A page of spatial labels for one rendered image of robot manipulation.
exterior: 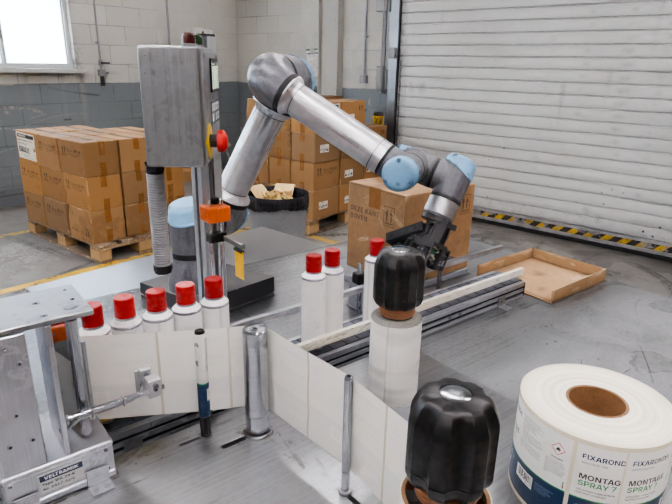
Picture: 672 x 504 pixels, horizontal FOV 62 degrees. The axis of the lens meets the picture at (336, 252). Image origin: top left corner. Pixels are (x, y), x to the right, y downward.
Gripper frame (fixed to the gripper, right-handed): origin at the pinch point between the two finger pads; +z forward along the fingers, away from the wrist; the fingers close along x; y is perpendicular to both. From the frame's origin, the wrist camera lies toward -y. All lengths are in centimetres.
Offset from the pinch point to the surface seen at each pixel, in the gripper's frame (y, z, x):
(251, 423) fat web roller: 20, 29, -44
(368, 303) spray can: 1.3, 5.1, -9.0
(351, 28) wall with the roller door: -420, -245, 247
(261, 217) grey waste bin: -219, -9, 105
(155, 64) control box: -2, -17, -72
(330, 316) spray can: 2.2, 10.6, -19.3
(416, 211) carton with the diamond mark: -16.3, -22.6, 13.0
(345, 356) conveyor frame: 5.9, 17.2, -13.9
